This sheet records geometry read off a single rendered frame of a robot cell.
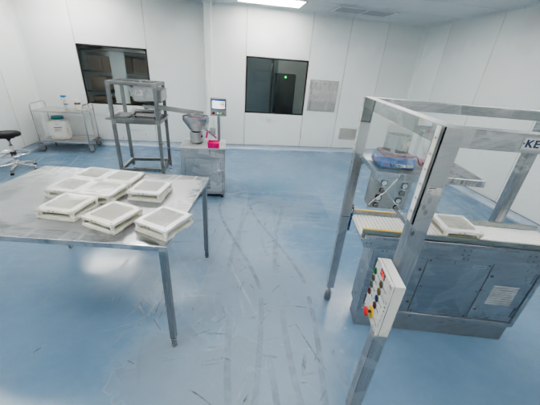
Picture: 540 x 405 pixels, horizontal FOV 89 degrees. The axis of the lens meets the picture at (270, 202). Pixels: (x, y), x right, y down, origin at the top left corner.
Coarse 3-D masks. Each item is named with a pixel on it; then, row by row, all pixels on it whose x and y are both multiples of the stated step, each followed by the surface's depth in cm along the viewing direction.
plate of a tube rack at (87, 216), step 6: (114, 204) 179; (126, 204) 180; (132, 210) 174; (138, 210) 175; (84, 216) 164; (90, 216) 164; (96, 216) 165; (126, 216) 167; (132, 216) 170; (96, 222) 160; (102, 222) 159; (108, 222) 160; (114, 222) 160; (120, 222) 162
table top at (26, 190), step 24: (48, 168) 245; (72, 168) 249; (0, 192) 198; (24, 192) 201; (192, 192) 221; (0, 216) 170; (24, 216) 172; (24, 240) 154; (48, 240) 154; (72, 240) 154; (96, 240) 155; (120, 240) 157; (144, 240) 158
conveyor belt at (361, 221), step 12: (360, 216) 201; (372, 216) 202; (360, 228) 186; (384, 228) 187; (396, 228) 189; (432, 228) 192; (480, 228) 197; (492, 228) 198; (504, 228) 200; (504, 240) 184; (516, 240) 185; (528, 240) 186
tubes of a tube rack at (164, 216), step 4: (160, 212) 173; (164, 212) 174; (168, 212) 173; (172, 212) 173; (152, 216) 169; (156, 216) 168; (160, 216) 169; (164, 216) 168; (168, 216) 169; (172, 216) 169; (176, 216) 170; (152, 220) 164; (156, 220) 164; (160, 220) 165; (164, 220) 164; (168, 220) 165
